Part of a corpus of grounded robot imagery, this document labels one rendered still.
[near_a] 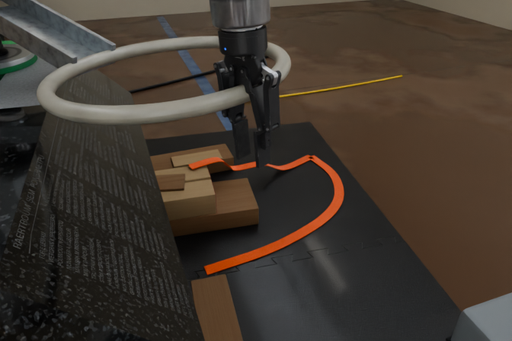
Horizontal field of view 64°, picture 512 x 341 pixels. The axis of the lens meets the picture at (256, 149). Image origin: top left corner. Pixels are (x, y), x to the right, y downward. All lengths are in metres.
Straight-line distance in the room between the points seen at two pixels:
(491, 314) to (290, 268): 1.14
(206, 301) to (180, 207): 0.46
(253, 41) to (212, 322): 0.93
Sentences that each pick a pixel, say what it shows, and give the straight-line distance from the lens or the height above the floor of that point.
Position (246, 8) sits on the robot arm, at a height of 1.08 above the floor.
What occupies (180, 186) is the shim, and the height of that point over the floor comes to 0.22.
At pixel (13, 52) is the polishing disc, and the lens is 1.36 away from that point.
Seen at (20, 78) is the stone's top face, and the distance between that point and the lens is 1.22.
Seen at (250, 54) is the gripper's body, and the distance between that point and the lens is 0.62.
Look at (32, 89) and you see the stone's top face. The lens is 1.13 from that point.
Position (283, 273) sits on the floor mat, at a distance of 1.61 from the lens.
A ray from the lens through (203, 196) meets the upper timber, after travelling 1.67.
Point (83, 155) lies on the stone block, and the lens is 0.92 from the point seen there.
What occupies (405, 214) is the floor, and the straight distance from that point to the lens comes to 2.01.
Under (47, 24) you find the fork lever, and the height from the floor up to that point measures 0.95.
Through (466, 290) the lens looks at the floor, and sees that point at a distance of 1.76.
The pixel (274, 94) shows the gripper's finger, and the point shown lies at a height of 0.95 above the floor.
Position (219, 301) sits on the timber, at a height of 0.14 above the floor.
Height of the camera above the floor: 1.20
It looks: 30 degrees down
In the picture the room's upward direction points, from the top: straight up
